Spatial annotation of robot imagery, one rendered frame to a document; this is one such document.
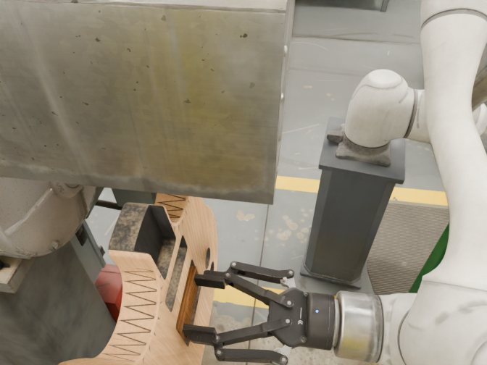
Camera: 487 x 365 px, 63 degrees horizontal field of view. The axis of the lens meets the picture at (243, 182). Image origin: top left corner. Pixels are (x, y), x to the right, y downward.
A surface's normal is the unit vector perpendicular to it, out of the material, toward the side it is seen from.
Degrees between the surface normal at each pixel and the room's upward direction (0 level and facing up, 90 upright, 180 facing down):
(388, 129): 91
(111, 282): 0
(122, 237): 14
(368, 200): 90
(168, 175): 90
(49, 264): 90
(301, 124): 0
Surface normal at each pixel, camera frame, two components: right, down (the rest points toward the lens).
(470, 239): -0.68, -0.44
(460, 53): -0.08, -0.05
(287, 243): -0.01, -0.70
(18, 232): 0.80, 0.44
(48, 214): 0.96, 0.22
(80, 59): -0.15, 0.71
